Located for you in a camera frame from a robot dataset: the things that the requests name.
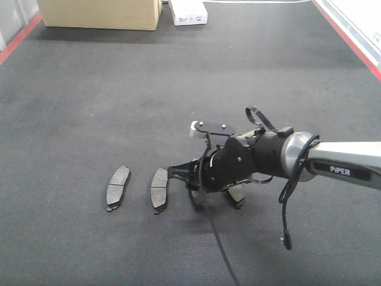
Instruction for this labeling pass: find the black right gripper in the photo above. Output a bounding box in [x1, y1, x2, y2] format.
[167, 145, 254, 212]

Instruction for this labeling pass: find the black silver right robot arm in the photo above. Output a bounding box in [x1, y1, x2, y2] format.
[167, 121, 380, 197]

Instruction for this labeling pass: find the cardboard box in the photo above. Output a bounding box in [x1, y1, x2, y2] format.
[38, 0, 163, 31]

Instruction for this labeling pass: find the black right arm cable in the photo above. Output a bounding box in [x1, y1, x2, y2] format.
[196, 104, 321, 286]

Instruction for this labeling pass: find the grey brake pad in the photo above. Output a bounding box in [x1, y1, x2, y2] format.
[106, 166, 131, 212]
[227, 185, 245, 209]
[150, 167, 168, 215]
[190, 189, 207, 211]

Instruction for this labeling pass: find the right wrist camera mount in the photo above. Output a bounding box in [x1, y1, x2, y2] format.
[189, 120, 236, 149]

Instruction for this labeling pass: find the black conveyor belt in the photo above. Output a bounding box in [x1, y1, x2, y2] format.
[1, 2, 380, 285]

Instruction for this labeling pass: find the white printed box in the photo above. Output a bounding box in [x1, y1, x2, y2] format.
[168, 0, 208, 26]

